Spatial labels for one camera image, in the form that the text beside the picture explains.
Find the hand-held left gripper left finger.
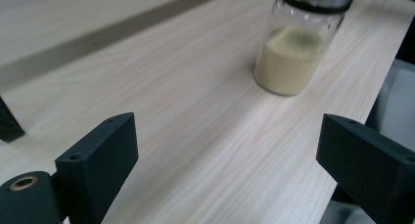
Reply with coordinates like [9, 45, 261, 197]
[54, 112, 140, 224]

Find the black stand foot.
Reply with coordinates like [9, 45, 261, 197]
[0, 96, 26, 144]

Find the glass jar of yellow powder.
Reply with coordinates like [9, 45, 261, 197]
[254, 0, 359, 97]

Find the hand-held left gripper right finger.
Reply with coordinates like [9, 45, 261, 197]
[315, 112, 415, 224]

